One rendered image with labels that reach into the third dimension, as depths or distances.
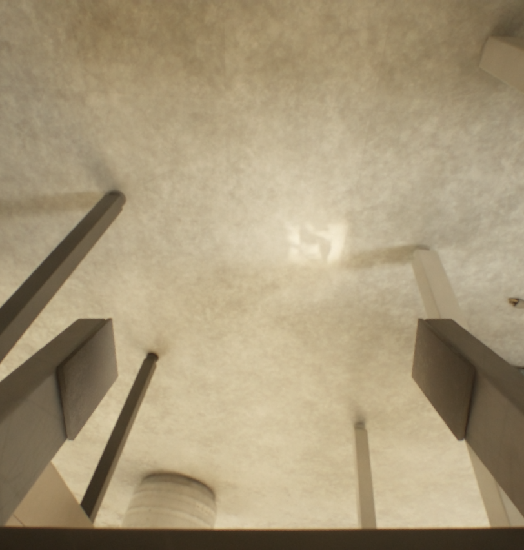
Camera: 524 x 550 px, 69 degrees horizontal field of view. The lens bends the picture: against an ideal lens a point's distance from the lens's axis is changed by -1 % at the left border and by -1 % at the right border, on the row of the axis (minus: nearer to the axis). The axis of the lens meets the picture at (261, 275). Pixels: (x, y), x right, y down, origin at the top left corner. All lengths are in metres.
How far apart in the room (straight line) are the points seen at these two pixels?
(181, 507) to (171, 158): 1.69
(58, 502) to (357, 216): 0.84
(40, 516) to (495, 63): 1.05
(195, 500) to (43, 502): 1.49
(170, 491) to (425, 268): 1.69
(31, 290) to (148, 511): 1.60
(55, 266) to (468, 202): 0.89
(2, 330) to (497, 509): 0.76
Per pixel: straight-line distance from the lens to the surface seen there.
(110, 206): 1.00
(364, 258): 1.05
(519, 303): 1.24
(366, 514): 1.50
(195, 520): 2.22
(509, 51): 0.79
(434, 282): 0.93
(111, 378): 0.17
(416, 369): 0.17
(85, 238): 0.90
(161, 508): 2.19
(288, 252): 1.04
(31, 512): 0.78
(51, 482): 0.80
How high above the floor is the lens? 0.85
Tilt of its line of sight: 51 degrees down
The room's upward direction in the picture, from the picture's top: 169 degrees counter-clockwise
